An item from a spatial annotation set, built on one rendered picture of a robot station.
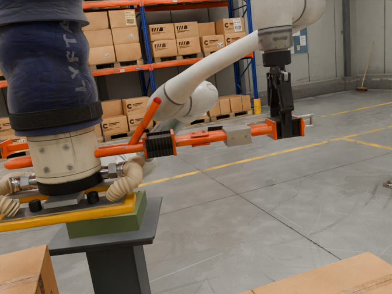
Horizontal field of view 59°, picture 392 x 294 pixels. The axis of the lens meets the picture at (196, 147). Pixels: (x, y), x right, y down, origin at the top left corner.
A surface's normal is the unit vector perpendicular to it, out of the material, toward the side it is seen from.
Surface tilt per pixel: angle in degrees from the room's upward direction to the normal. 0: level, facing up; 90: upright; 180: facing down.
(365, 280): 0
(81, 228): 90
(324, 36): 90
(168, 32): 90
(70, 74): 75
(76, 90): 88
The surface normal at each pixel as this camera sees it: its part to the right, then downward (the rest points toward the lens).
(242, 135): 0.11, 0.22
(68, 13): 0.75, -0.33
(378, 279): -0.12, -0.97
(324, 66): 0.36, 0.18
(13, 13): -0.09, -0.15
